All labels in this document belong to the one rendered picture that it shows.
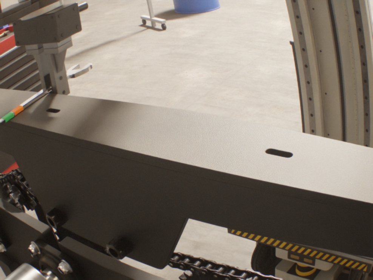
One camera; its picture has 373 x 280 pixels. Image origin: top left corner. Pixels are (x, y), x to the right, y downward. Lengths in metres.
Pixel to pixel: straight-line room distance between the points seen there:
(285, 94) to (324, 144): 2.97
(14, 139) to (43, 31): 0.16
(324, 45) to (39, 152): 1.19
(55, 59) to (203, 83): 3.05
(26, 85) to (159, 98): 1.19
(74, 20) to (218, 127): 0.28
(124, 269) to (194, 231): 1.60
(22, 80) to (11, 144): 2.08
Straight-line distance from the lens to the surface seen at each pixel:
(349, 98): 1.69
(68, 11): 0.69
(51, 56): 0.73
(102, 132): 0.57
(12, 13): 0.67
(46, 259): 0.85
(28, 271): 0.81
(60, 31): 0.68
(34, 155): 0.68
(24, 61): 2.81
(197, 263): 0.69
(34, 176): 0.74
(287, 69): 3.89
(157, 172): 0.50
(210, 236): 2.25
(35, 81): 2.88
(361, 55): 1.55
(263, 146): 0.48
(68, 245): 0.80
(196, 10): 5.98
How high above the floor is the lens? 1.41
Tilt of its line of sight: 28 degrees down
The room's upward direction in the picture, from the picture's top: 11 degrees counter-clockwise
